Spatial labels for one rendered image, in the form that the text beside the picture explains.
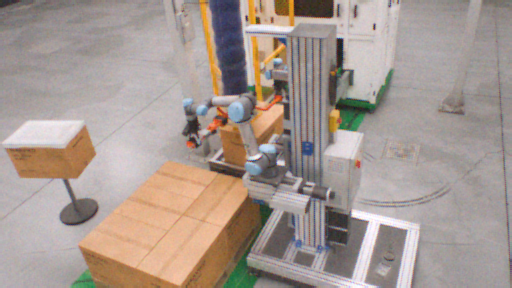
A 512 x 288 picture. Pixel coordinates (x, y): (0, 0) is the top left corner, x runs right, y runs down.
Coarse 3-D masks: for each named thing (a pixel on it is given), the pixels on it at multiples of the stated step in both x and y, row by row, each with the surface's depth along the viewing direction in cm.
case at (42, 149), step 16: (32, 128) 393; (48, 128) 390; (64, 128) 387; (80, 128) 391; (16, 144) 372; (32, 144) 370; (48, 144) 367; (64, 144) 367; (80, 144) 391; (16, 160) 384; (32, 160) 381; (48, 160) 378; (64, 160) 375; (80, 160) 392; (32, 176) 393; (48, 176) 390; (64, 176) 387
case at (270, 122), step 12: (276, 108) 398; (264, 120) 381; (276, 120) 383; (228, 132) 372; (264, 132) 367; (276, 132) 389; (228, 144) 381; (240, 144) 373; (228, 156) 390; (240, 156) 381
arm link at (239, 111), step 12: (228, 108) 262; (240, 108) 258; (252, 108) 267; (240, 120) 261; (240, 132) 271; (252, 132) 270; (252, 144) 272; (252, 156) 276; (264, 156) 283; (252, 168) 277; (264, 168) 282
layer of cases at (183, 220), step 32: (160, 192) 372; (192, 192) 368; (224, 192) 364; (128, 224) 341; (160, 224) 337; (192, 224) 334; (224, 224) 331; (96, 256) 322; (128, 256) 312; (160, 256) 309; (192, 256) 306; (224, 256) 340
